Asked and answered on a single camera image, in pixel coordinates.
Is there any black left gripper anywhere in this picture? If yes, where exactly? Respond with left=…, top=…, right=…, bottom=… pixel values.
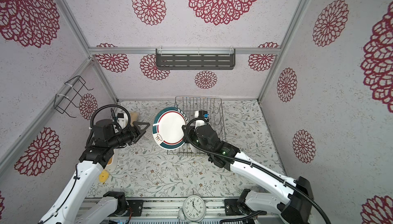
left=108, top=121, right=150, bottom=150

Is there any white plate green red rim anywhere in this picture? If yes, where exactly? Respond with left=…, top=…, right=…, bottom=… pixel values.
left=152, top=107, right=189, bottom=150

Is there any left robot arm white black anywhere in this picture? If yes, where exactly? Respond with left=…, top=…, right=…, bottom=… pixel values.
left=39, top=104, right=150, bottom=224

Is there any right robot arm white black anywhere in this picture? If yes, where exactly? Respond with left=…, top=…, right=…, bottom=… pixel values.
left=182, top=113, right=331, bottom=224

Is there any white analog clock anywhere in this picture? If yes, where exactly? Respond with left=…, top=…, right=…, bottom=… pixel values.
left=178, top=195, right=207, bottom=224

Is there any silver wire dish rack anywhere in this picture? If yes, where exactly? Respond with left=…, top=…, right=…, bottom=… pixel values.
left=167, top=96, right=226, bottom=156

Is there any dark grey wall shelf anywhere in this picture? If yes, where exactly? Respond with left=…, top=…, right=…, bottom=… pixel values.
left=156, top=48, right=236, bottom=70

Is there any black wire wall holder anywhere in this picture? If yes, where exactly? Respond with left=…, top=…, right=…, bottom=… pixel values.
left=53, top=75, right=93, bottom=118

